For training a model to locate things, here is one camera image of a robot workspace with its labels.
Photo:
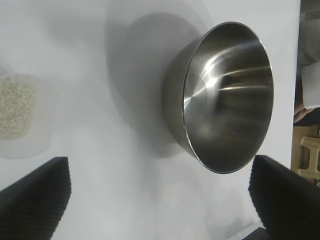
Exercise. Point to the beige plastic stool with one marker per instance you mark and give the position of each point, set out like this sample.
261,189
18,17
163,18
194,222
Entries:
310,155

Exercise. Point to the white cloth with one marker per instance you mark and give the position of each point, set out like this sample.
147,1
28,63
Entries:
311,85

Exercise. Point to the stainless steel mixing bowl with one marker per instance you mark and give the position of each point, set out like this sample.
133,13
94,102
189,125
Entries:
225,100

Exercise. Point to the white rice grains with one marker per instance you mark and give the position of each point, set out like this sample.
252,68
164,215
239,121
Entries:
15,110

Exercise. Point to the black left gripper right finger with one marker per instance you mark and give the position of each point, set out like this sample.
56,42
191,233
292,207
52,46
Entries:
287,205

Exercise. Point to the clear plastic measuring cup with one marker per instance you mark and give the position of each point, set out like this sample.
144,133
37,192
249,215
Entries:
42,120

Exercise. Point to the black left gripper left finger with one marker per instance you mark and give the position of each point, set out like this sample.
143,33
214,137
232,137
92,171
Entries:
32,205

